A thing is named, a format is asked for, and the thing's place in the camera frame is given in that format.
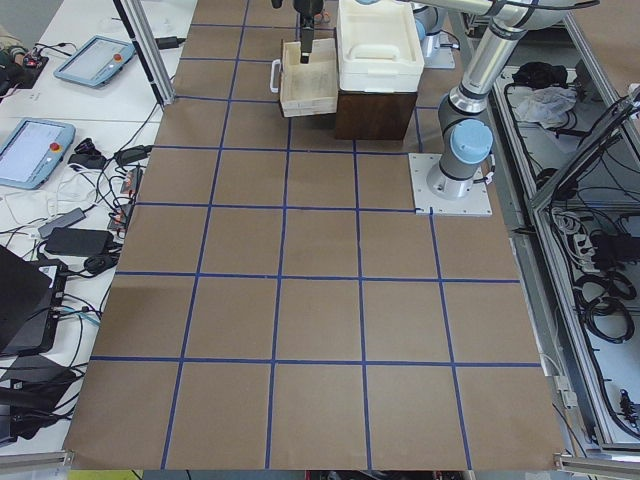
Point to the white foam box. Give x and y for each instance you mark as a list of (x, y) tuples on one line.
[(379, 50)]

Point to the aluminium frame post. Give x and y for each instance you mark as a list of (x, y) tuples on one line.
[(134, 19)]

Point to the blue teach pendant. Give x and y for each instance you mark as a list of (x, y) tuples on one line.
[(96, 62), (33, 151)]

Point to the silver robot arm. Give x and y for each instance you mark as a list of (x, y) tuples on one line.
[(467, 140)]

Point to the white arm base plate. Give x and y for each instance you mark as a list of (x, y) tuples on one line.
[(436, 194)]

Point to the white crumpled cloth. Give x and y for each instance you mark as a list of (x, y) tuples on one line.
[(548, 107)]

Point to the far blue teach pendant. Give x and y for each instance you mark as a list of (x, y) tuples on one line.
[(96, 62)]

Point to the black laptop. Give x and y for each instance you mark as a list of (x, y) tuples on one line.
[(31, 293)]

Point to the near blue teach pendant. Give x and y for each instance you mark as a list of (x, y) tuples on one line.
[(33, 151)]

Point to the black power adapter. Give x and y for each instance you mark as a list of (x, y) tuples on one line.
[(78, 242)]

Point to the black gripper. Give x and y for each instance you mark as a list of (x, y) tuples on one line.
[(308, 7)]

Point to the dark brown wooden cabinet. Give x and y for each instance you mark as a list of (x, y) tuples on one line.
[(373, 116)]

